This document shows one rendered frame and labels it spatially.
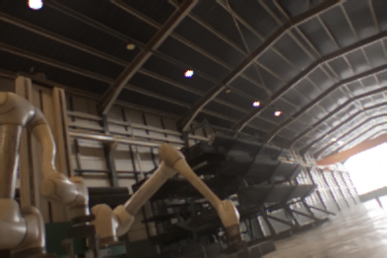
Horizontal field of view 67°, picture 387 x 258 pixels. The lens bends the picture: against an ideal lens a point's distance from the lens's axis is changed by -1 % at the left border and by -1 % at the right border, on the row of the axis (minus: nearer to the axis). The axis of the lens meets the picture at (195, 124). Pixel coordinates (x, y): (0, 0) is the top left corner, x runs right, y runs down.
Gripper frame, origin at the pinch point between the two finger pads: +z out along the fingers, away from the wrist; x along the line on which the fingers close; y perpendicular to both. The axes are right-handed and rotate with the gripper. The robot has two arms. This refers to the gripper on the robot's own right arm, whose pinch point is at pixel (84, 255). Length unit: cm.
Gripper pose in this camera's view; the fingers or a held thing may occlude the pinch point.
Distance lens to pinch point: 158.2
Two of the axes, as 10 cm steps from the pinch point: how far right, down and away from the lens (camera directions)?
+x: -5.4, -1.9, -8.2
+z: 2.8, 8.8, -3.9
